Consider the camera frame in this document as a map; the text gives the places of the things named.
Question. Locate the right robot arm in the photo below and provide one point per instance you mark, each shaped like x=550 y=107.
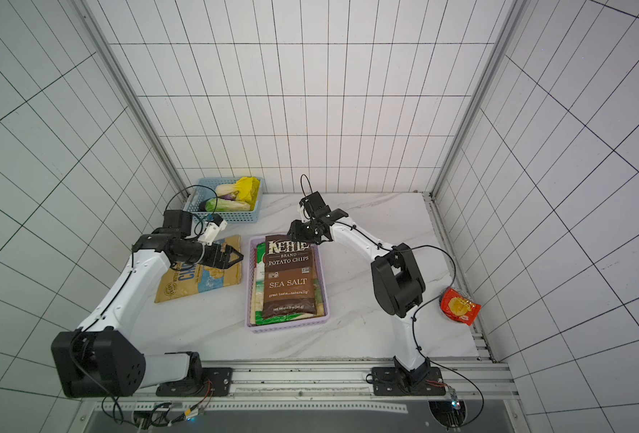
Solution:
x=398 y=284

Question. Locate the small red snack packet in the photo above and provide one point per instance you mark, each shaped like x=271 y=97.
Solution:
x=459 y=308

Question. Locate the white radish toy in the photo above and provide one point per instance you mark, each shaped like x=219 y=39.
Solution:
x=227 y=191

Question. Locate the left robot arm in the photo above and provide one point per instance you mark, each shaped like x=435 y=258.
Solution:
x=98 y=359

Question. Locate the brown Kettle sea salt bag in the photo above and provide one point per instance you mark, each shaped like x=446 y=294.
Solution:
x=288 y=279

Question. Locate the yellow lettuce toy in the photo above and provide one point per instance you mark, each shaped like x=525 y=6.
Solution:
x=247 y=190

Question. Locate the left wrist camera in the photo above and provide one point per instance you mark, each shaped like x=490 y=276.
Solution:
x=214 y=225

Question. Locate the green Chuba cassava chips bag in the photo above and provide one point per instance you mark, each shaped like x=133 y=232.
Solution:
x=260 y=271

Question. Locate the aluminium rail frame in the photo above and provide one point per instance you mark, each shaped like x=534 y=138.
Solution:
x=464 y=394

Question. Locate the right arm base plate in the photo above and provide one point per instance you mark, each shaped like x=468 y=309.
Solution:
x=396 y=381

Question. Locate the blue salt chips bag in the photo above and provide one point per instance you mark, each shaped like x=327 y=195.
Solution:
x=183 y=282

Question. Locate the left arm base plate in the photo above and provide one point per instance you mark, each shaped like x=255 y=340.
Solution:
x=199 y=381

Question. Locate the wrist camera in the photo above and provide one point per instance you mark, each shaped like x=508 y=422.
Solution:
x=214 y=225
x=313 y=206

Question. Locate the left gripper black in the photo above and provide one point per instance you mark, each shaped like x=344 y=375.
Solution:
x=215 y=253

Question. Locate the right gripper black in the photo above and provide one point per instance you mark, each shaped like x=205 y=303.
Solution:
x=309 y=232

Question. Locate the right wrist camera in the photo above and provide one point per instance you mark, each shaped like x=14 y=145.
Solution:
x=313 y=206

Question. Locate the purple plastic basket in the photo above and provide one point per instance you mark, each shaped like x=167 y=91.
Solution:
x=297 y=321

